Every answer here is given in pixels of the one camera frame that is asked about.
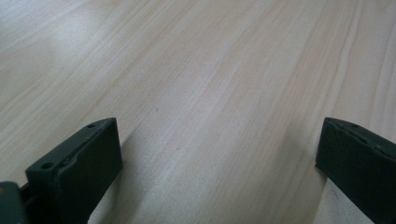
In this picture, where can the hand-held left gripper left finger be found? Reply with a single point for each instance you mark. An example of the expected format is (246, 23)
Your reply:
(77, 174)

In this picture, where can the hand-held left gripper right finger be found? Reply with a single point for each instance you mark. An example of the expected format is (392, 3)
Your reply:
(361, 165)

